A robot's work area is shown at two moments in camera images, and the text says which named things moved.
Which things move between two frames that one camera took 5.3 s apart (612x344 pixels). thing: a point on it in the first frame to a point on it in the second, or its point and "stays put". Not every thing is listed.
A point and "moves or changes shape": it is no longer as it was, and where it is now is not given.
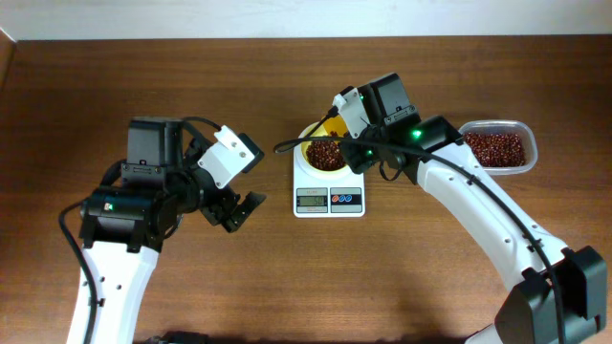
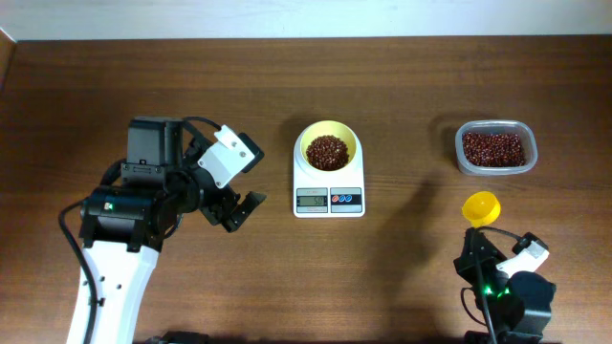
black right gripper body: (357, 156) to (476, 255)
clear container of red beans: (504, 147) stays put
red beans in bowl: (325, 155) stays put
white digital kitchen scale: (326, 194) stays put
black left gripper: (222, 210) stays put
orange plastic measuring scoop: (336, 126) moves or changes shape
